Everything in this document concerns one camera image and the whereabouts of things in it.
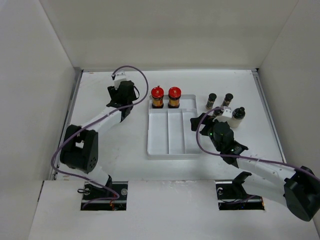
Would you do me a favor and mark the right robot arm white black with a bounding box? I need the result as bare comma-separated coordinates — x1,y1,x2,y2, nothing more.
190,113,320,222

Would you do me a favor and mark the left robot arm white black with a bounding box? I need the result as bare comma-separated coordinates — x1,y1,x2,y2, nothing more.
56,78,139,200

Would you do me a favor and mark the white compartment tray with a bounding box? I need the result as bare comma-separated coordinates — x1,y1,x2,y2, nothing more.
146,94,202,160

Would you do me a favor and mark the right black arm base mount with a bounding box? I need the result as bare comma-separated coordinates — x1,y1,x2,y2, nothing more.
215,171,265,211

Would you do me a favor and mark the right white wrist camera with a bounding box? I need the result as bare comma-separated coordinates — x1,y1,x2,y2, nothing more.
216,106,232,123

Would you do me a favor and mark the red lid sauce jar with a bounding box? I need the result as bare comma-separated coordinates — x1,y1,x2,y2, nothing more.
151,85,164,109
168,86,182,108

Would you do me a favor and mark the white powder bottle black cap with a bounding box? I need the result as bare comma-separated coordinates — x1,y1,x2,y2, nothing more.
228,107,246,128

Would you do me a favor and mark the dark spice bottle black cap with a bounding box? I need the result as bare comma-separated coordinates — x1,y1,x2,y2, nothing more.
205,93,217,110

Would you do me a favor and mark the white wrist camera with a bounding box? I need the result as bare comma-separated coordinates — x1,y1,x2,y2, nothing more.
216,106,232,123
111,71,127,90

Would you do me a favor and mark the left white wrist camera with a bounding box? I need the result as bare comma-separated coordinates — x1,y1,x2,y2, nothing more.
111,71,127,90

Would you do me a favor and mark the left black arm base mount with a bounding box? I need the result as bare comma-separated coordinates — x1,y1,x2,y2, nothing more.
77,175,129,212

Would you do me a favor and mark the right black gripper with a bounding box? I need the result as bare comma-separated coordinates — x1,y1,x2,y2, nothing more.
190,112,227,152

